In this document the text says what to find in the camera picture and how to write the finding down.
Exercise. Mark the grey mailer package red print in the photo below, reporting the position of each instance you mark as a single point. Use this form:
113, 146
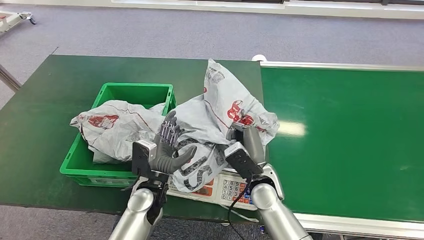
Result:
218, 92

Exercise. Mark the electronic scale with steel tray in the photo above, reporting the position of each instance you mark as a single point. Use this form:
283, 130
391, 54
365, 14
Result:
232, 190

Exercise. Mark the white wheeled cart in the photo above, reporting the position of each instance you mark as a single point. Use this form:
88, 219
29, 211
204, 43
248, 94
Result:
11, 19

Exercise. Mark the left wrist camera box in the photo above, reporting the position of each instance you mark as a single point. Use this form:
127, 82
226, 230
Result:
140, 159

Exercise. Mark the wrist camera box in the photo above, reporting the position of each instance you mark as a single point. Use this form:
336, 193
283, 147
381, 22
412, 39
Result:
242, 162
140, 159

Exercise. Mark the grey metal bar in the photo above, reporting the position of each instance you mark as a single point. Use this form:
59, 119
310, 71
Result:
7, 79

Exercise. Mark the green conveyor belt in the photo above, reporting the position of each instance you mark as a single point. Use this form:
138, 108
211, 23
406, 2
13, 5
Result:
364, 149

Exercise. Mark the crumpled grey mailer package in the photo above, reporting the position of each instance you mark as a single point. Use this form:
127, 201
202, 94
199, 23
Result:
112, 132

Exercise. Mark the white roller end cap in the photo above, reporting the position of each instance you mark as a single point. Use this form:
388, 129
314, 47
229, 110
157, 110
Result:
259, 58

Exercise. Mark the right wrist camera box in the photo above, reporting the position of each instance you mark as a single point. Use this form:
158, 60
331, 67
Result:
242, 162

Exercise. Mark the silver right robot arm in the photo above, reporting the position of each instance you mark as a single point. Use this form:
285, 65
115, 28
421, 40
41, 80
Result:
271, 208

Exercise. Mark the green plastic crate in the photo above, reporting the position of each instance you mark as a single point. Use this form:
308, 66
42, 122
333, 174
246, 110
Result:
132, 91

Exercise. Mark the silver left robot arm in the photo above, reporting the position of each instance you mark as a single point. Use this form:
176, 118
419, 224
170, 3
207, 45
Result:
137, 212

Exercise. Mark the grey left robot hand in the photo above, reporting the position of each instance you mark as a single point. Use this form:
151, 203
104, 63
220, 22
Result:
164, 159

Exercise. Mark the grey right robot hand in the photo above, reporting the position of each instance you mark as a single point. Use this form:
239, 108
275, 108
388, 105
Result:
254, 142

